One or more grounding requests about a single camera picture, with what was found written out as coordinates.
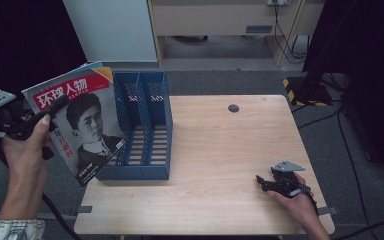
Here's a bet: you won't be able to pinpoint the dark curtain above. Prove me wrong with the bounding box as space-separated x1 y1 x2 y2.
0 0 88 168
302 0 384 193

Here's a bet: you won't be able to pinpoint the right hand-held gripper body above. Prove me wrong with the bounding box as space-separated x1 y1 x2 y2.
269 160 307 199

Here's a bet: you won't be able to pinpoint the long black floor cable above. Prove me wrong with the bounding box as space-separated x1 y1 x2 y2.
337 108 372 234

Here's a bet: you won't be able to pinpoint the person's right hand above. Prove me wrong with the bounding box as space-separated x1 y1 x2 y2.
267 174 319 228

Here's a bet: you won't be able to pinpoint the blue plastic file rack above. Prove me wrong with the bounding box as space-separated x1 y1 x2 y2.
94 70 174 182

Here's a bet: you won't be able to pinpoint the grey tape strip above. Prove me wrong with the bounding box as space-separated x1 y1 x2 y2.
316 206 340 216
69 205 93 218

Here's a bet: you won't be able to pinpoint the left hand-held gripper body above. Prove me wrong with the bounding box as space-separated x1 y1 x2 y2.
0 89 35 141

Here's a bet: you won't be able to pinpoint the white cabinet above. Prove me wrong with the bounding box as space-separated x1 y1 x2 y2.
62 0 158 64

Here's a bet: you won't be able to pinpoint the black stand base striped tape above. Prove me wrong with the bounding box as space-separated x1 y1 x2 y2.
282 75 334 108

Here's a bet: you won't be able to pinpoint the right hand-held gripper black cable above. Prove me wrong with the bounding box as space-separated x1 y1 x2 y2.
304 188 320 216

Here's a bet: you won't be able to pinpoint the thick black floor cable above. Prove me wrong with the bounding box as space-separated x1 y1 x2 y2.
333 219 384 240

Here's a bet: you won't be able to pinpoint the hand-held gripper black cable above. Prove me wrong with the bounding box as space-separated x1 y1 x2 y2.
304 188 320 216
40 192 83 240

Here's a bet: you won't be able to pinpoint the hanging black cables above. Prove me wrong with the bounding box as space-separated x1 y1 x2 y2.
272 3 311 65

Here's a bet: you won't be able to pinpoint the person's left hand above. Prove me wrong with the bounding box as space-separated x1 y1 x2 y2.
0 114 53 183

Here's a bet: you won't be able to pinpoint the portrait cover magazine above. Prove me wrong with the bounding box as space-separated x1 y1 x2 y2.
21 60 128 188

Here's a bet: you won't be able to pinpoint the left hand-held gripper black cable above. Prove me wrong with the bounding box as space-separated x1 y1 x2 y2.
40 192 83 240

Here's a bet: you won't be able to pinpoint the light wooden desk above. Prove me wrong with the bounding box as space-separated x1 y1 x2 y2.
146 0 326 68

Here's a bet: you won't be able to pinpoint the patterned shirt sleeve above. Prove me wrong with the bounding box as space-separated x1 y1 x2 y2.
0 218 46 240

